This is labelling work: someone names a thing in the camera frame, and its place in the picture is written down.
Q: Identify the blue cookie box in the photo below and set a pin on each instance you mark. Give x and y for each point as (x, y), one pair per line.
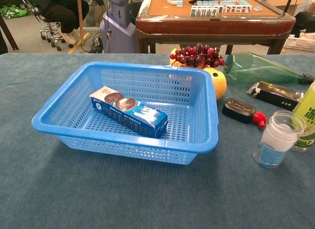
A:
(137, 115)

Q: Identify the blue plastic perforated basket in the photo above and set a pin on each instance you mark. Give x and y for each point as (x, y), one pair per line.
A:
(197, 130)

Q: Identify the purple robot base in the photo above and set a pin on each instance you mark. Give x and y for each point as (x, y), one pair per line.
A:
(118, 34)

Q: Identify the red grape bunch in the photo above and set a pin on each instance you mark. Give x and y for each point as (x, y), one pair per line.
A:
(197, 56)

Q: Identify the orange plush fruit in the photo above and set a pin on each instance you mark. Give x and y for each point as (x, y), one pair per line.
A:
(220, 86)

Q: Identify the black ink bottle red cap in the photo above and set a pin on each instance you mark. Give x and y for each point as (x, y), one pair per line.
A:
(238, 109)

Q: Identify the teal table cloth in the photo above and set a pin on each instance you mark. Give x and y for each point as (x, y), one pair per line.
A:
(147, 194)

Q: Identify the brown mahjong table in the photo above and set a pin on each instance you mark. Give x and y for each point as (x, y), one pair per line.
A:
(211, 24)

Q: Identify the green transparent bottle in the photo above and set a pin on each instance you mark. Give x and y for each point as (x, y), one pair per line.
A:
(251, 69)

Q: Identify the row of face-up mahjong tiles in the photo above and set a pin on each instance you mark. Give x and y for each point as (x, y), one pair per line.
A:
(209, 11)

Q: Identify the black carton gold print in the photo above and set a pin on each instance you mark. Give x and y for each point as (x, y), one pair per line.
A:
(275, 94)

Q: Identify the row of blue-backed mahjong tiles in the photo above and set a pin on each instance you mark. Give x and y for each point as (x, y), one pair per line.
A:
(214, 3)

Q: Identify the clear plastic jar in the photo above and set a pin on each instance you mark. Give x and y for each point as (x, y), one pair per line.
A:
(275, 142)

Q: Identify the chrome rolling stool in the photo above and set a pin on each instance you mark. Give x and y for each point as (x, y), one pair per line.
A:
(53, 35)

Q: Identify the seated person in black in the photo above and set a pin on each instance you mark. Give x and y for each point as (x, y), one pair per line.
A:
(61, 12)

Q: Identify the single blue mahjong tile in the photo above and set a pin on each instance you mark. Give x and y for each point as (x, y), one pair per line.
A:
(258, 8)

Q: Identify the yellow-green drink bottle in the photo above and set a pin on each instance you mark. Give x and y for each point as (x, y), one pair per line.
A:
(307, 110)

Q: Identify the white plastic crate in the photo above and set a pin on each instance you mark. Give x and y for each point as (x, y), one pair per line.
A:
(300, 43)

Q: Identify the dark wooden table leg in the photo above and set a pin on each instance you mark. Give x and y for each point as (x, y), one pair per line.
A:
(8, 34)

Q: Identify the black pole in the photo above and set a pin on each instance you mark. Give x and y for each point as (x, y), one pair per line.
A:
(290, 3)

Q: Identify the black bag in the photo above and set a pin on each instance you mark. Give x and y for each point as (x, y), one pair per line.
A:
(306, 22)

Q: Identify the green bag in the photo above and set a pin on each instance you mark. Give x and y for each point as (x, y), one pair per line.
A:
(12, 12)

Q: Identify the wooden post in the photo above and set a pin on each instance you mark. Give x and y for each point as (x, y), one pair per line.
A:
(80, 17)

